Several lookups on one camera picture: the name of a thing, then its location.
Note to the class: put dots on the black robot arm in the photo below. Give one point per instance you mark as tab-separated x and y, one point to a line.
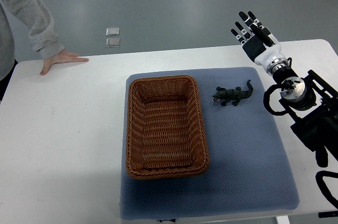
311	102

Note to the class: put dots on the black bracket at table edge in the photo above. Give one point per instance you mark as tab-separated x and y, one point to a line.
328	214

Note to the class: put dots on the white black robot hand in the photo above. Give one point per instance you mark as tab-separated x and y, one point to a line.
259	43

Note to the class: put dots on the floor metal plate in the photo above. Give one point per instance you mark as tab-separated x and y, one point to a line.
112	31
112	42

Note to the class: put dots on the upper floor metal plate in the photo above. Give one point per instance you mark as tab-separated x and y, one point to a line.
112	31

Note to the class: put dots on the lower floor metal plate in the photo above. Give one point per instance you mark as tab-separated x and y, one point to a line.
112	42

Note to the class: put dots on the blue-grey padded mat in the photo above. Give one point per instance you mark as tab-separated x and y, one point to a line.
249	170

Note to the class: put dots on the grey sweatshirt sleeve forearm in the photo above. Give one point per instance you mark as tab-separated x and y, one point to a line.
38	19

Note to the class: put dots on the dark toy crocodile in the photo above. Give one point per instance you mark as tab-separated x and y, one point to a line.
235	95

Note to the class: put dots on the brown wicker basket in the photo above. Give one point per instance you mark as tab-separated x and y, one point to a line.
165	134

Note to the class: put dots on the person's bare hand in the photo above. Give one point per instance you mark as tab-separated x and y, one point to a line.
62	57

